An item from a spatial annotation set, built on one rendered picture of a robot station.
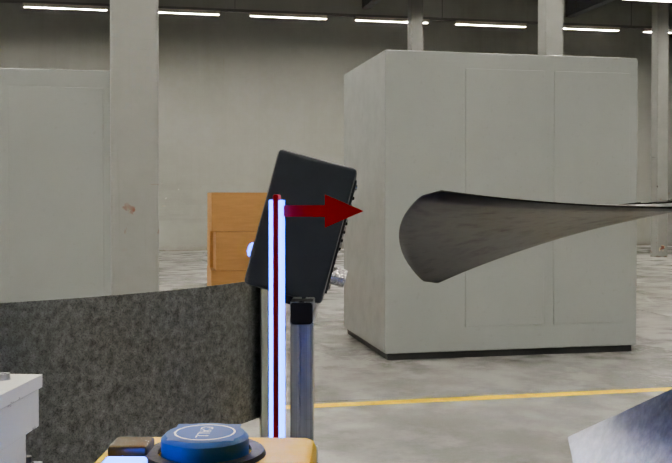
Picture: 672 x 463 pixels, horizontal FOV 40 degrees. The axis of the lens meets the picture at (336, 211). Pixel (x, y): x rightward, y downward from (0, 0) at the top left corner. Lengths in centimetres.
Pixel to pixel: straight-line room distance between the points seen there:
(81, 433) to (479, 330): 493
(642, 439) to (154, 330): 182
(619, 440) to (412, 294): 607
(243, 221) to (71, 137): 256
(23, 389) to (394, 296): 592
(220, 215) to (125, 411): 627
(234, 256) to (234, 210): 43
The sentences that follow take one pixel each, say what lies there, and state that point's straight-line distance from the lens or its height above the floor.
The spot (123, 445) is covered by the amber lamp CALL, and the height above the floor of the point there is 108.
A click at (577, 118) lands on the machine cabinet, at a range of 722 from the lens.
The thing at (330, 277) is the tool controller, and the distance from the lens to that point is 126.
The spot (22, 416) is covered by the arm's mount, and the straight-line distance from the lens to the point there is 90.
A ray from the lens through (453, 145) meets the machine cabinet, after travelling 683.
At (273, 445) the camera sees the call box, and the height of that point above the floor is 107.
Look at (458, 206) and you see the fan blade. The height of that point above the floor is 118.
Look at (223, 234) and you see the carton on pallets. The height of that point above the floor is 84.
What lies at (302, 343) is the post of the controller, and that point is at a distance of 121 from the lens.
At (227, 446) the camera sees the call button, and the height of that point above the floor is 108.
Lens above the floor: 119
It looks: 1 degrees down
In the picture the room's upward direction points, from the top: straight up
